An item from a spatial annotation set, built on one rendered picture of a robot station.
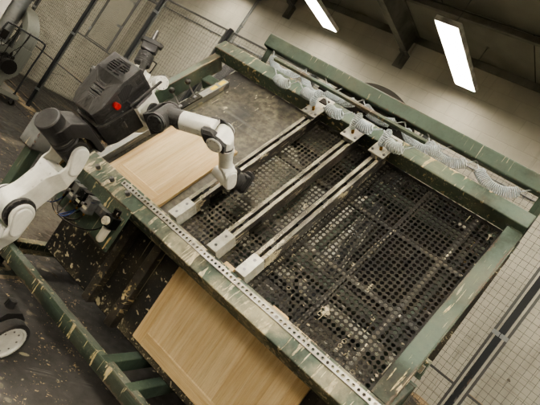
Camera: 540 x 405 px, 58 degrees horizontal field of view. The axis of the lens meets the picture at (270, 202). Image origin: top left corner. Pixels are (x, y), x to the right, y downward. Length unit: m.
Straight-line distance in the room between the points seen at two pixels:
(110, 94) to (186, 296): 1.05
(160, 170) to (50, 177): 0.64
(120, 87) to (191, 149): 0.72
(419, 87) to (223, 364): 6.13
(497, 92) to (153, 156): 5.70
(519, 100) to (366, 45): 2.56
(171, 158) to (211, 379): 1.18
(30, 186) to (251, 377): 1.29
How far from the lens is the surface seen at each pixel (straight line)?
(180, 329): 2.57
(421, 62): 8.07
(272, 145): 2.74
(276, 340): 2.06
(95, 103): 2.26
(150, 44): 2.80
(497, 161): 3.10
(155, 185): 2.65
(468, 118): 7.51
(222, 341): 2.45
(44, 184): 2.34
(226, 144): 2.13
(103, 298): 2.92
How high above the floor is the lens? 1.40
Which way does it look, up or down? 4 degrees down
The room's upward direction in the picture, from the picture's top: 35 degrees clockwise
